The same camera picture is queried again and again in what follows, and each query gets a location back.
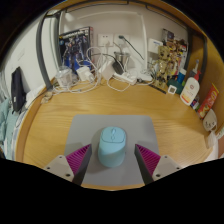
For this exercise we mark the clear domed container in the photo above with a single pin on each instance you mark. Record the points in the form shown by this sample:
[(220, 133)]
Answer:
[(63, 77)]

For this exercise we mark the blue plaid bedding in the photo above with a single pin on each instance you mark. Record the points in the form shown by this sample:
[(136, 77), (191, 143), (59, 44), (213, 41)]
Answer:
[(6, 130)]

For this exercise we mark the golden robot figure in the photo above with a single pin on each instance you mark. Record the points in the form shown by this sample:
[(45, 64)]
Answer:
[(163, 68)]

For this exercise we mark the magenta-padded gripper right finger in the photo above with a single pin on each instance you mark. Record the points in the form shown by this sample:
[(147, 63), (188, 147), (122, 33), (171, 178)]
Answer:
[(166, 165)]

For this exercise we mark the small white desk clock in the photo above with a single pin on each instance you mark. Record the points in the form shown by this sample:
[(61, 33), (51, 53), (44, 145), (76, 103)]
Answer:
[(171, 89)]

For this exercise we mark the metal cup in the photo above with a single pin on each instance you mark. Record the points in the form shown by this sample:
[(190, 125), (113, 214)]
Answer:
[(122, 56)]

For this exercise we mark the red snack box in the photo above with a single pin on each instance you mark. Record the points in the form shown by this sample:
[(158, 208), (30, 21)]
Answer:
[(207, 101)]

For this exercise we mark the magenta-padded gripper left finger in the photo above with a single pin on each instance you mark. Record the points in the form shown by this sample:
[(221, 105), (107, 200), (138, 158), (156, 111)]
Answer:
[(58, 165)]

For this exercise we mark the white pump lotion bottle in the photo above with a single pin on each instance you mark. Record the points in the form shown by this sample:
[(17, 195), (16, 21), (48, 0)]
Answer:
[(190, 90)]

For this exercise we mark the white charger block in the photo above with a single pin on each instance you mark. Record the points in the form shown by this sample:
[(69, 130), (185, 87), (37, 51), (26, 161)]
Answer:
[(84, 74)]

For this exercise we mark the black backpack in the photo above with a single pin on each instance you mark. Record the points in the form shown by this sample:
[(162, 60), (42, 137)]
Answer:
[(18, 90)]

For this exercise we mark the white wall socket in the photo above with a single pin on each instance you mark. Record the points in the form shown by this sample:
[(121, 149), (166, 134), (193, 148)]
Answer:
[(125, 40), (105, 39)]

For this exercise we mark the black power adapter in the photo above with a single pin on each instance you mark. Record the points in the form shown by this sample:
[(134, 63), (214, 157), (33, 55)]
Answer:
[(117, 67)]

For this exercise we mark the small clear plastic holder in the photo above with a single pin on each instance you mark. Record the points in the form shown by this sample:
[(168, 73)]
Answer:
[(47, 98)]

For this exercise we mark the blue robot model kit box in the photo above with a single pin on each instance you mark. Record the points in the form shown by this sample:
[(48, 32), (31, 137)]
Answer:
[(75, 48)]

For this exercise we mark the light blue computer mouse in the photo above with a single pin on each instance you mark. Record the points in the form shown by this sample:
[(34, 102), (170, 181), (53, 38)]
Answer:
[(112, 146)]

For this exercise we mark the teal bottle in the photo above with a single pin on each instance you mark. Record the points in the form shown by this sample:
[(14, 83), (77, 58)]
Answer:
[(181, 76)]

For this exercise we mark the white mug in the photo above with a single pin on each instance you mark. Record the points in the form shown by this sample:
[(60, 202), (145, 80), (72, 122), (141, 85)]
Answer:
[(210, 120)]

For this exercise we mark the white power strip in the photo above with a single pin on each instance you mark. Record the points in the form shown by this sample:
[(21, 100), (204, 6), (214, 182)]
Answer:
[(126, 78)]

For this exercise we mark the white electric toothbrush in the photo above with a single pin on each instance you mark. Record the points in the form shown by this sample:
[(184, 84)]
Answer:
[(196, 65)]

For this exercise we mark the grey mouse pad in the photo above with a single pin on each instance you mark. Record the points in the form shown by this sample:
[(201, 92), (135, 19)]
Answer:
[(83, 128)]

